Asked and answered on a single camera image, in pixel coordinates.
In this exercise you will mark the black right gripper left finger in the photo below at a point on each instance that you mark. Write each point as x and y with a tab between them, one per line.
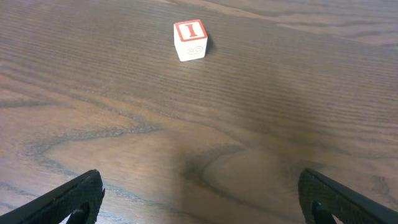
78	200

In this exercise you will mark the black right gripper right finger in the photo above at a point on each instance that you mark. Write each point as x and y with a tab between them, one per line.
324	200

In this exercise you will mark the red letter I block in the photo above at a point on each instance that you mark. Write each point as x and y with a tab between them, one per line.
190	40

